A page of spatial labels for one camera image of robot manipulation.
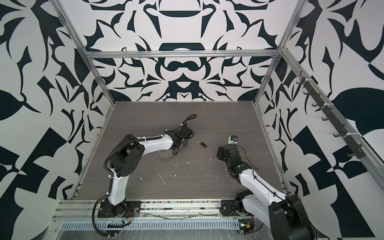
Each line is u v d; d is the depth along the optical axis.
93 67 0.99
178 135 0.76
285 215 0.41
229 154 0.65
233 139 0.76
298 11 0.74
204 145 0.97
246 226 0.71
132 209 0.74
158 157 0.91
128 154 0.55
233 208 0.74
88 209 0.76
